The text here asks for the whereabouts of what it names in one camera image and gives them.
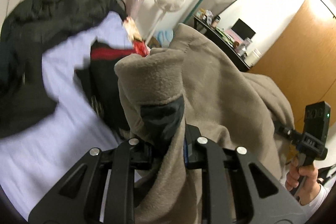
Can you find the large olive-brown fleece jacket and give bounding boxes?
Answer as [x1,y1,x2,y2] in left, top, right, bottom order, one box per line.
[114,24,294,223]

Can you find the white-sleeved right forearm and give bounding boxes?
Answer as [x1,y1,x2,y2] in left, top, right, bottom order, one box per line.
[303,184,331,218]

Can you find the person's right hand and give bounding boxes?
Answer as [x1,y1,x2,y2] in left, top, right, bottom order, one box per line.
[285,157,321,206]

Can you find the light blue bed sheet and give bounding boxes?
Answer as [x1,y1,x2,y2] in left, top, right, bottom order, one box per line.
[1,12,131,219]

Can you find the wooden wardrobe door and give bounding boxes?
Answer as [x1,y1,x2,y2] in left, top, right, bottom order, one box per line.
[250,0,335,130]

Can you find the black computer monitor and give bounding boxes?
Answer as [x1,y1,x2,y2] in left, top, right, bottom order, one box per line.
[231,19,256,40]

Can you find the black desk with clutter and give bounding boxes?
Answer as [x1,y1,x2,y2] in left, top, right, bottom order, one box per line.
[193,16,252,72]

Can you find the black jacket with cream trim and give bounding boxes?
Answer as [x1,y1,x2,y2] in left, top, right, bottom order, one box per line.
[0,0,148,139]

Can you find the white standing fan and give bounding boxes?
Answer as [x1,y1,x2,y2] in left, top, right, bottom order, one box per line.
[145,0,186,45]

